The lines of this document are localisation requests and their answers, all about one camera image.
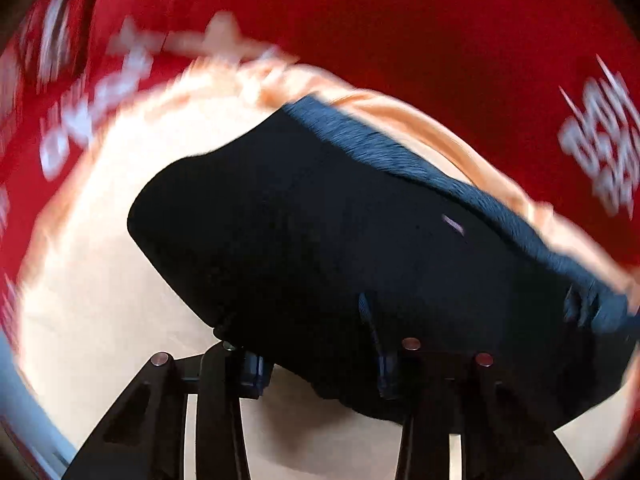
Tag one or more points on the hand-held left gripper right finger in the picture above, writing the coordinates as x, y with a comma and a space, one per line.
386, 367

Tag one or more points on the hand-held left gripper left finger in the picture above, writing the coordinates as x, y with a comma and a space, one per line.
252, 367

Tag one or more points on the black pants with blue stripes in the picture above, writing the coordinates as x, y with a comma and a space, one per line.
320, 240

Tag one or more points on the cream cloth mat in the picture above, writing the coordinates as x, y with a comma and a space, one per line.
100, 240

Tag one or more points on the red printed blanket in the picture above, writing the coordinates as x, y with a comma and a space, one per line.
425, 45

